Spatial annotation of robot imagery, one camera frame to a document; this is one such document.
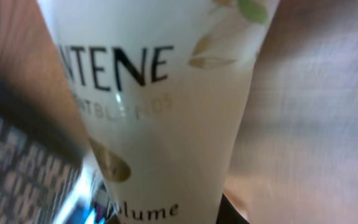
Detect white barcode scanner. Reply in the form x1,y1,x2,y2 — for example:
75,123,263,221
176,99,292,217
52,154,116,224

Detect white bamboo print tube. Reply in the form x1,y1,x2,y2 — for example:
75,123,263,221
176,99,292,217
39,0,278,223

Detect grey plastic shopping basket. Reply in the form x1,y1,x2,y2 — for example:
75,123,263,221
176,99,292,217
0,62,86,224

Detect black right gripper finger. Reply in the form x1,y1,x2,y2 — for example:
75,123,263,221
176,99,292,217
216,194,249,224

